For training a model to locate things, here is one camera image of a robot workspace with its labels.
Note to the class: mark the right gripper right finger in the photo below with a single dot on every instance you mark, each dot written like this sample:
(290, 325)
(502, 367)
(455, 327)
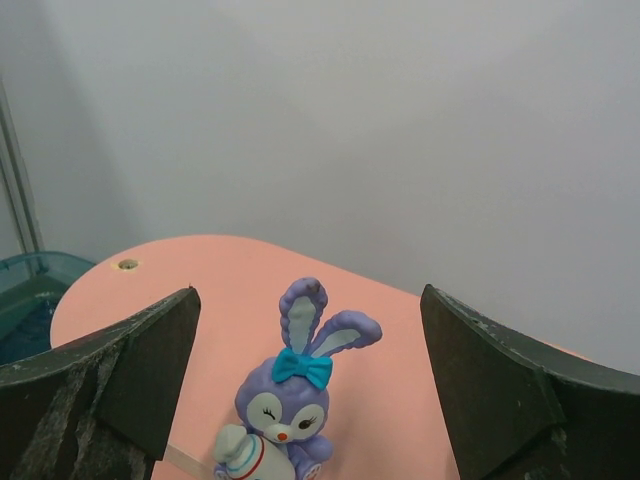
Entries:
(517, 408)

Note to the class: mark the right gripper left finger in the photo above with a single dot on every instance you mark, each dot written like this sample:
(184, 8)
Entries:
(102, 405)

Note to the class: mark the teal plastic bin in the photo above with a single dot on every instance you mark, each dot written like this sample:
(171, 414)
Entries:
(32, 286)

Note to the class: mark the purple bunny toy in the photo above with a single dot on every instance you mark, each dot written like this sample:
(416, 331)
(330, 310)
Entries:
(283, 404)

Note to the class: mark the pink three-tier shelf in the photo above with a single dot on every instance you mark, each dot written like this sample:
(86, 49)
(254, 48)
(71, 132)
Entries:
(385, 419)

